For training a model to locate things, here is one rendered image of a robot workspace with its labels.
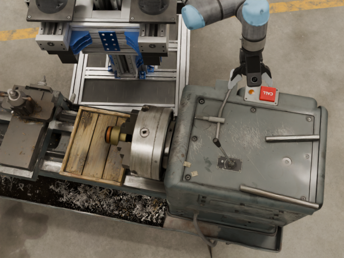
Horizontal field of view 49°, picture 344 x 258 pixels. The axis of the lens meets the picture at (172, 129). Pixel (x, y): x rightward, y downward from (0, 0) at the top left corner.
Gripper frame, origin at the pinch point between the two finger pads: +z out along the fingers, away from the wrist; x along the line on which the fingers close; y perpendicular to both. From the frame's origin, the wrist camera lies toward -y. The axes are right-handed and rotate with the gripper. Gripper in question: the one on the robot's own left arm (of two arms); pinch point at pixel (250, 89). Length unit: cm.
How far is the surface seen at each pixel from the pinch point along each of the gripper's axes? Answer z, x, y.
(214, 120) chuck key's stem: 14.0, 12.9, -2.5
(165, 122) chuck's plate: 16.5, 32.5, -0.5
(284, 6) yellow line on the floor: 110, -53, 178
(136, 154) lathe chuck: 21, 45, -12
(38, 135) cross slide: 36, 96, 9
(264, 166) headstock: 21.5, -4.8, -19.5
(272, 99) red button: 14.8, -10.2, 6.7
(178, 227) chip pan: 91, 35, -18
